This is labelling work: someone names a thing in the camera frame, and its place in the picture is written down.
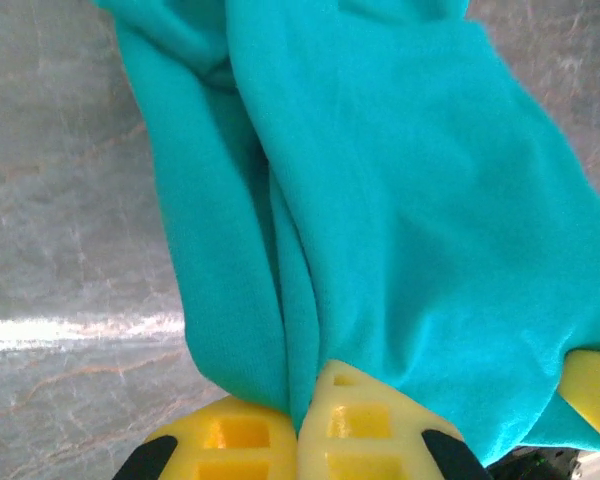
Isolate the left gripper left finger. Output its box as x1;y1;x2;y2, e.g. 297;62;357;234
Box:
112;397;300;480

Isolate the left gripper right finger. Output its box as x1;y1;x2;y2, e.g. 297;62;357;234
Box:
298;359;494;480

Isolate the teal t-shirt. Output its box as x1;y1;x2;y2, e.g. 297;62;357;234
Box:
92;0;600;466

